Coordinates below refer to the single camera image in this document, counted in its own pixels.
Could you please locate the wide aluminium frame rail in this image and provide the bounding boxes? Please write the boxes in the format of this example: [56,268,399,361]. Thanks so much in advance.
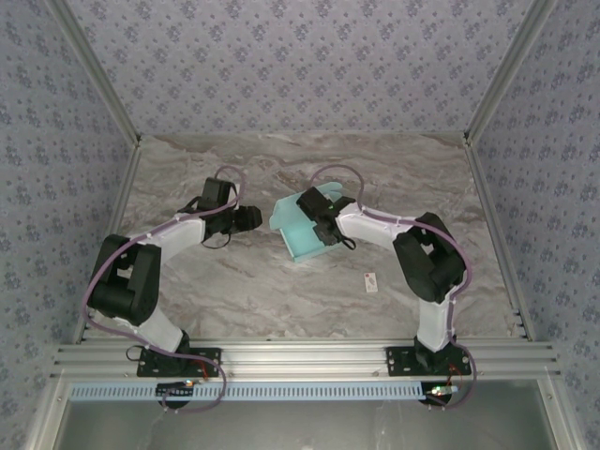
[50,340,562,380]

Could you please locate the aluminium table side rail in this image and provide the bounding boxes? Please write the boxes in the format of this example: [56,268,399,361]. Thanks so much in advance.
[463,140,535,342]
[69,140,144,346]

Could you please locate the slotted pale blue cable duct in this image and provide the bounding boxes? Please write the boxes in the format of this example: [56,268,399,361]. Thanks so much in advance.
[68,382,423,403]

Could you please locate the small circuit board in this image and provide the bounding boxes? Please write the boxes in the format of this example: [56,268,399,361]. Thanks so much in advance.
[424,383,458,399]
[156,382,196,398]

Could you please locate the aluminium frame post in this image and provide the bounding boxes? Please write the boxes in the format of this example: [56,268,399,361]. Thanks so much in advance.
[462,0,562,147]
[45,0,143,147]

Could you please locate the light blue paper box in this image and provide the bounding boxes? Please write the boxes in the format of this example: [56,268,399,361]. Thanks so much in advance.
[269,182,344,263]

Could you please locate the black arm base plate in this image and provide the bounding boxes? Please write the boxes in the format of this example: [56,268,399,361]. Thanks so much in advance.
[137,347,222,378]
[384,345,473,378]

